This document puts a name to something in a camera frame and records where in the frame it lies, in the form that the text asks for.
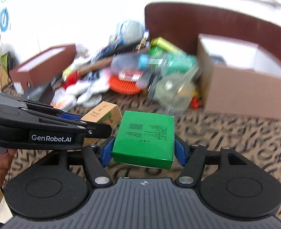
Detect small red object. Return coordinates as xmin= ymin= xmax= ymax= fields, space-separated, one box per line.
xmin=189 ymin=98 xmax=201 ymax=110

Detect green cardboard box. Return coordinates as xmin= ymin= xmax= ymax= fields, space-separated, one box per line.
xmin=111 ymin=110 xmax=175 ymax=170

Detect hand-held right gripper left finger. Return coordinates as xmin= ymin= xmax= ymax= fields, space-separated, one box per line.
xmin=39 ymin=136 xmax=115 ymax=188

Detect tan cardboard box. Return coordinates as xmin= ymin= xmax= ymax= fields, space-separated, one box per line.
xmin=81 ymin=101 xmax=122 ymax=128

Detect clear plastic bowl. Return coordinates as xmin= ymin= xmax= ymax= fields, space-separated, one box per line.
xmin=154 ymin=73 xmax=199 ymax=113

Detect white round object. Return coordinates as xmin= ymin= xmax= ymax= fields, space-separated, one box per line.
xmin=117 ymin=19 xmax=144 ymax=41

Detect large cardboard container box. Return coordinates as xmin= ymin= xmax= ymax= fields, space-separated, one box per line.
xmin=197 ymin=33 xmax=281 ymax=121

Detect white cloth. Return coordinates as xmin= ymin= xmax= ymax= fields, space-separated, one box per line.
xmin=66 ymin=76 xmax=110 ymax=108

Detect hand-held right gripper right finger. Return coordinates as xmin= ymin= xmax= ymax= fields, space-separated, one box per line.
xmin=174 ymin=136 xmax=248 ymax=187

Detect red packet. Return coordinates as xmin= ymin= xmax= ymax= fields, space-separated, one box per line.
xmin=63 ymin=73 xmax=82 ymax=87

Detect brown headboard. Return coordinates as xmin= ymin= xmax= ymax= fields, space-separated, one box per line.
xmin=144 ymin=2 xmax=281 ymax=71

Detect yellow green box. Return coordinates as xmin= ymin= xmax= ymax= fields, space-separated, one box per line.
xmin=151 ymin=37 xmax=183 ymax=54

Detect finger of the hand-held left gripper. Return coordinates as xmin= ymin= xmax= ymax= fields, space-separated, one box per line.
xmin=23 ymin=101 xmax=83 ymax=122
xmin=39 ymin=118 xmax=113 ymax=139

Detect light blue bottle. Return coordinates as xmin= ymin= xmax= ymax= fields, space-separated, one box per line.
xmin=138 ymin=54 xmax=155 ymax=69

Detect orange silicone brush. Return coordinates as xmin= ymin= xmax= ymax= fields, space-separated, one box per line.
xmin=109 ymin=75 xmax=144 ymax=95

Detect blue wall sign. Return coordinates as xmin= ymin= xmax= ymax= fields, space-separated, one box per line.
xmin=0 ymin=0 xmax=11 ymax=34

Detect green printed packet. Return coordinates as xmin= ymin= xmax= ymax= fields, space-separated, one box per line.
xmin=163 ymin=53 xmax=199 ymax=74

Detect patterned blanket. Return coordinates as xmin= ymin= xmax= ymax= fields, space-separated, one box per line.
xmin=10 ymin=89 xmax=281 ymax=220

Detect brown box with white inside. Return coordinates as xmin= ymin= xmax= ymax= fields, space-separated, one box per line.
xmin=9 ymin=44 xmax=77 ymax=94

